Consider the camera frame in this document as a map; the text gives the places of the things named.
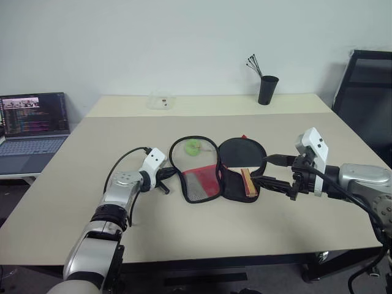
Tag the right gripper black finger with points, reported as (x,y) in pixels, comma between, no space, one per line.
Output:
(269,182)
(277,160)

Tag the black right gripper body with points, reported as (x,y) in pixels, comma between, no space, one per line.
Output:
(301,179)

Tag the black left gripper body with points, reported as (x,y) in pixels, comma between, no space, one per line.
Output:
(162,175)

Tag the black table tennis paddle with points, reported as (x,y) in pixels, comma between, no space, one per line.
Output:
(235,154)

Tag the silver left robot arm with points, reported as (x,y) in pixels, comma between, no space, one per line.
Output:
(116,186)

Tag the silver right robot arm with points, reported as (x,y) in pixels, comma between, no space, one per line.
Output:
(361,180)

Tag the black zippered paddle case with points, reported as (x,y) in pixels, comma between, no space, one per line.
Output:
(200,183)

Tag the green ball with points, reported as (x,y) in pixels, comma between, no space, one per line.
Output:
(191,147)

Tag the black plastic cup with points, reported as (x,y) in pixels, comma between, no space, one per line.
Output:
(267,90)

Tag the clear plastic container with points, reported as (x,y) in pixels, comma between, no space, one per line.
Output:
(161,100)

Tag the black office chair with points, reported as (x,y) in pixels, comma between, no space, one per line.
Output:
(364,101)

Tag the grey open laptop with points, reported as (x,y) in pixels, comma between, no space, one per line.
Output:
(30,128)

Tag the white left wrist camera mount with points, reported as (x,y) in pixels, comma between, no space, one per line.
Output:
(153,160)

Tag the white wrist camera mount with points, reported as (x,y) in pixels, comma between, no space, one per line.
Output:
(153,160)
(314,153)

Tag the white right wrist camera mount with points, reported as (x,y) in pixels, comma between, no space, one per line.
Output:
(314,153)

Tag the black table frame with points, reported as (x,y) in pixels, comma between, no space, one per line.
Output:
(220,265)

